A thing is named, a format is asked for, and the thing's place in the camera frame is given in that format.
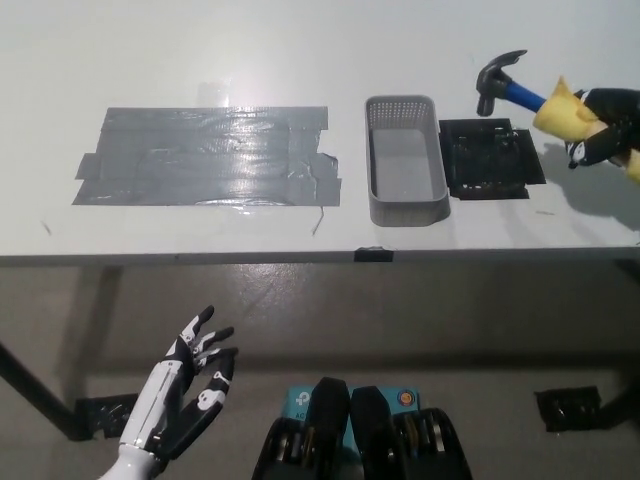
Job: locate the grey plastic basket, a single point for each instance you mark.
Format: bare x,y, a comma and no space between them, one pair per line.
405,165

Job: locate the grey duct tape patch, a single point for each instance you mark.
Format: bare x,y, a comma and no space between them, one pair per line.
200,160

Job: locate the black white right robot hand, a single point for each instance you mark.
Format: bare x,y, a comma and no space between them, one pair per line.
620,107

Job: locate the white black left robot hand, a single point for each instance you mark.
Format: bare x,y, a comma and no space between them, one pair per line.
160,400

